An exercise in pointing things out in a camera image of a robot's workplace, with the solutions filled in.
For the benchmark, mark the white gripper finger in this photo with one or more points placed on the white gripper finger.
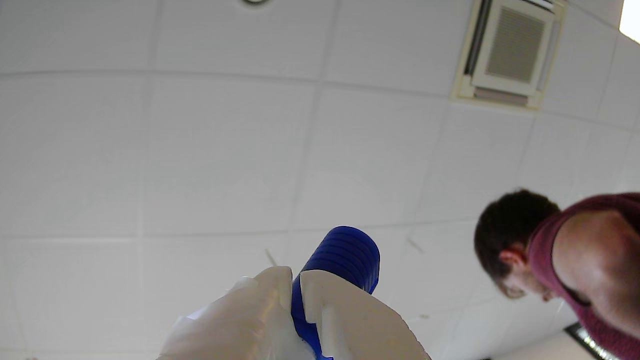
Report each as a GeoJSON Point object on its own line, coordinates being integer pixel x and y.
{"type": "Point", "coordinates": [360, 325]}
{"type": "Point", "coordinates": [240, 320]}

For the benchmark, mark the white marker pen blue end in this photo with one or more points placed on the white marker pen blue end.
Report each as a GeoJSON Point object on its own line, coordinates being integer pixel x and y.
{"type": "Point", "coordinates": [345, 255]}

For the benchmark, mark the round ceiling fixture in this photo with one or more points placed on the round ceiling fixture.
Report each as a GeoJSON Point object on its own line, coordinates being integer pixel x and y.
{"type": "Point", "coordinates": [256, 2]}

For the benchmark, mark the person in maroon shirt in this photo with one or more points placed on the person in maroon shirt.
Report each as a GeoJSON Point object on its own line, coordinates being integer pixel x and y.
{"type": "Point", "coordinates": [590, 260]}

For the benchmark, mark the ceiling air conditioner vent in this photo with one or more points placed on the ceiling air conditioner vent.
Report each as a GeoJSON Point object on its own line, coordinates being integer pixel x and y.
{"type": "Point", "coordinates": [510, 50]}

